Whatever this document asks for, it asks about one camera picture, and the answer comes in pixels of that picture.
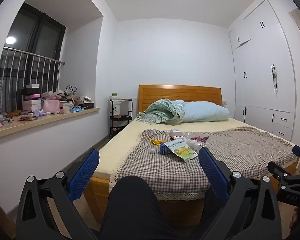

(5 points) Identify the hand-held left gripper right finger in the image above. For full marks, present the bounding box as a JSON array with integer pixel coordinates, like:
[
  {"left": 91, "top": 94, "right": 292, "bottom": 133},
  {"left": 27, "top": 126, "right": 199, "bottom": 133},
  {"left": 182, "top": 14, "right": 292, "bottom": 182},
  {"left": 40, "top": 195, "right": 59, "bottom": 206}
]
[{"left": 198, "top": 146, "right": 283, "bottom": 240}]

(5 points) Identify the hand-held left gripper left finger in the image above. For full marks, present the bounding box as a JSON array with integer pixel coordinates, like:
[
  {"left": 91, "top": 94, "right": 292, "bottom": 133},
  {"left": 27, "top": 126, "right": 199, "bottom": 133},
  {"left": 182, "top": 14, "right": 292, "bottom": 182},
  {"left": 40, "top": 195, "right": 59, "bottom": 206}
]
[{"left": 16, "top": 148, "right": 100, "bottom": 240}]

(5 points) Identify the green and yellow snack bag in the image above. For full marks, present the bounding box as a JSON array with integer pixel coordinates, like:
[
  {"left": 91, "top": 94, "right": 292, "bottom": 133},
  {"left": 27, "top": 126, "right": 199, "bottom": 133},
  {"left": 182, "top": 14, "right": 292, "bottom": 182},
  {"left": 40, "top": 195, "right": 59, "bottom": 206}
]
[{"left": 165, "top": 140, "right": 199, "bottom": 163}]

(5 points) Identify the blue and white box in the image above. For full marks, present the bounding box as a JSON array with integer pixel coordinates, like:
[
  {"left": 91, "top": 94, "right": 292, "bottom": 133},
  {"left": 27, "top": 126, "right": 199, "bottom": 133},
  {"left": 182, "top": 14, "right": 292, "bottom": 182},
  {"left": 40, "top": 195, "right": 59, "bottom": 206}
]
[{"left": 159, "top": 142, "right": 173, "bottom": 155}]

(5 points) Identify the person's right hand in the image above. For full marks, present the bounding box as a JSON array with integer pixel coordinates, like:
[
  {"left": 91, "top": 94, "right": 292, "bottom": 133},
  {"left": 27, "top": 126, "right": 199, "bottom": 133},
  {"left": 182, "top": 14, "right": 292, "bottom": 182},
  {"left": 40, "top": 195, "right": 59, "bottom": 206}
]
[{"left": 291, "top": 206, "right": 300, "bottom": 231}]

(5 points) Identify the brown checkered cloth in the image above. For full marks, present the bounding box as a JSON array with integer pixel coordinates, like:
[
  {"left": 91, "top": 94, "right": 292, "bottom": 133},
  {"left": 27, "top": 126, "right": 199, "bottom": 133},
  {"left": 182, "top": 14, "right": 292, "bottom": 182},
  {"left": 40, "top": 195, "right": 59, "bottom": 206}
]
[{"left": 109, "top": 126, "right": 298, "bottom": 200}]

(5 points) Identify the pale yellow bedsheet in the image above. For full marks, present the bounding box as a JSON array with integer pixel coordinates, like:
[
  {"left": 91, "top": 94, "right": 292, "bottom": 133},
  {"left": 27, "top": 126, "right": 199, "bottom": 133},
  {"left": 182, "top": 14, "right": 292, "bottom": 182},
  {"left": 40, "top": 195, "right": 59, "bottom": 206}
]
[{"left": 94, "top": 117, "right": 265, "bottom": 178}]

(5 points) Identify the wooden windowsill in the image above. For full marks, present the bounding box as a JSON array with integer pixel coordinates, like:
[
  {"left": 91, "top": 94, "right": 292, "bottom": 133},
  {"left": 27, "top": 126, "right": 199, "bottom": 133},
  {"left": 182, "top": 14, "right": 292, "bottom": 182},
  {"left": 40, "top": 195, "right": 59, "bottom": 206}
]
[{"left": 0, "top": 107, "right": 100, "bottom": 140}]

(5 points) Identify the light blue pillow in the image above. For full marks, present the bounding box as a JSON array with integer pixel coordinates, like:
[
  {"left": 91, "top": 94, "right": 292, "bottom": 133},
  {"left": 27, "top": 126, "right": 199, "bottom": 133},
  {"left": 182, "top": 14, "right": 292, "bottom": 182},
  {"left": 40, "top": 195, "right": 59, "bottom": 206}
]
[{"left": 182, "top": 101, "right": 230, "bottom": 123}]

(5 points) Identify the person's leg in black pants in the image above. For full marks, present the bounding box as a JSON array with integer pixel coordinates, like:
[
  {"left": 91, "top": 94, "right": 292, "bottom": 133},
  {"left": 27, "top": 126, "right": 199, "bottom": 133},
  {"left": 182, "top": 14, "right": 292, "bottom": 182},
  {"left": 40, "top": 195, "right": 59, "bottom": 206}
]
[{"left": 99, "top": 176, "right": 215, "bottom": 240}]

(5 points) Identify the pink pouch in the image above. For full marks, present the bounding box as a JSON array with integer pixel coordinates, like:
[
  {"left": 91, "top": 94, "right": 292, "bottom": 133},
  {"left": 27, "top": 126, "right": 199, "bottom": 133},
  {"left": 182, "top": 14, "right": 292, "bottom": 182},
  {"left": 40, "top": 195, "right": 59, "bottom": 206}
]
[{"left": 42, "top": 99, "right": 60, "bottom": 114}]

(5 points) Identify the green floral quilt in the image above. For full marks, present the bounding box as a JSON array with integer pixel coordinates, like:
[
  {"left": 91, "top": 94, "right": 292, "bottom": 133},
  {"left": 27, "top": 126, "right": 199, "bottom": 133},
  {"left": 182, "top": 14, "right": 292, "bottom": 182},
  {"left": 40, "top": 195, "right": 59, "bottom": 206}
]
[{"left": 137, "top": 99, "right": 185, "bottom": 125}]

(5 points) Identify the black shelf cart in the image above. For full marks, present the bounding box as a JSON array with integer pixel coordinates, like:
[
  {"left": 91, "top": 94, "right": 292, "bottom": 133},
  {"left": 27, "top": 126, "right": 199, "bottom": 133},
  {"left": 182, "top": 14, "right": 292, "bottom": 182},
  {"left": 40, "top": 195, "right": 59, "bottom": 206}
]
[{"left": 109, "top": 98, "right": 133, "bottom": 137}]

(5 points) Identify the hanging door ornament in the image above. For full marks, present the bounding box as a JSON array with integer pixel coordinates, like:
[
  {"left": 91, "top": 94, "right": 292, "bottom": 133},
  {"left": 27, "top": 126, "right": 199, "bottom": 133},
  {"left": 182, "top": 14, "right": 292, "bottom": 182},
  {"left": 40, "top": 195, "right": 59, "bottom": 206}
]
[{"left": 271, "top": 64, "right": 278, "bottom": 93}]

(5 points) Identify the wooden bed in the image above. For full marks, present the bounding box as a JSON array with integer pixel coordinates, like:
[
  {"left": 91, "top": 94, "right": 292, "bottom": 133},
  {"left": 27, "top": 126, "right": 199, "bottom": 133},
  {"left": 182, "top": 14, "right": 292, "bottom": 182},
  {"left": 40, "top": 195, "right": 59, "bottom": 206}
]
[{"left": 84, "top": 84, "right": 299, "bottom": 230}]

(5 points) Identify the pile of boxes and cosmetics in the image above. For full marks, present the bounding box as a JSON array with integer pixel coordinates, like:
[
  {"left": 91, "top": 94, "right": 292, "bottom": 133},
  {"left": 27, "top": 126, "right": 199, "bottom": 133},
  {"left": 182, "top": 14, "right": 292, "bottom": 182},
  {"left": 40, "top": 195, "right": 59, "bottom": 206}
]
[{"left": 0, "top": 84, "right": 94, "bottom": 128}]

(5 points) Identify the white wardrobe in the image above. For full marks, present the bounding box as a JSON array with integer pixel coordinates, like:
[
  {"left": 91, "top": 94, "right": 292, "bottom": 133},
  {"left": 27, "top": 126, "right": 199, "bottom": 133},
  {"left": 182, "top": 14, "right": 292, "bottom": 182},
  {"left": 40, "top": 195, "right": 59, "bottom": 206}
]
[{"left": 227, "top": 0, "right": 298, "bottom": 145}]

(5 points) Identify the metal window railing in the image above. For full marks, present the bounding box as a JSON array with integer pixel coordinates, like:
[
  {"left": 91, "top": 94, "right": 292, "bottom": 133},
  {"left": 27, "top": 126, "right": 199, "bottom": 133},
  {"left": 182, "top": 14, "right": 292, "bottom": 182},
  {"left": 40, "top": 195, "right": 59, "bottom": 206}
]
[{"left": 0, "top": 46, "right": 65, "bottom": 113}]

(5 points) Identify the dark window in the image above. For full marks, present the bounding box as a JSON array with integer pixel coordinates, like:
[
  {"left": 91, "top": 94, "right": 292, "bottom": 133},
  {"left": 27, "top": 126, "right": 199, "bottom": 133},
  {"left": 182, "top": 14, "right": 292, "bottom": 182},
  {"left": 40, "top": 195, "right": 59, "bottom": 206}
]
[{"left": 0, "top": 2, "right": 67, "bottom": 113}]

